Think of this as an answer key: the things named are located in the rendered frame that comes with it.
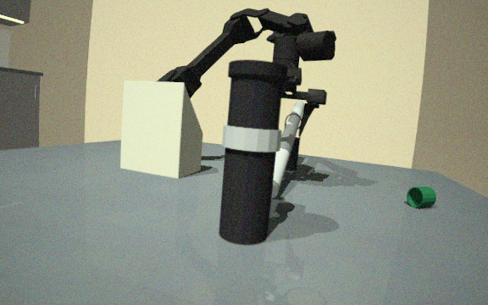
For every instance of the black post with cap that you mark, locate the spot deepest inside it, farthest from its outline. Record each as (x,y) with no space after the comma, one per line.
(255,101)

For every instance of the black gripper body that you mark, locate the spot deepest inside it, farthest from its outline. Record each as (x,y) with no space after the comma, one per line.
(313,96)

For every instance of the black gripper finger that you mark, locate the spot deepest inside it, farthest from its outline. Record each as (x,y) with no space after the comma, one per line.
(308,109)

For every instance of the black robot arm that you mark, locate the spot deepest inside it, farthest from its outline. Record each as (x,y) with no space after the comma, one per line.
(293,38)

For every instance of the grey metal band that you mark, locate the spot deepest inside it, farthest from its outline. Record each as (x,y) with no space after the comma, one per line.
(254,140)

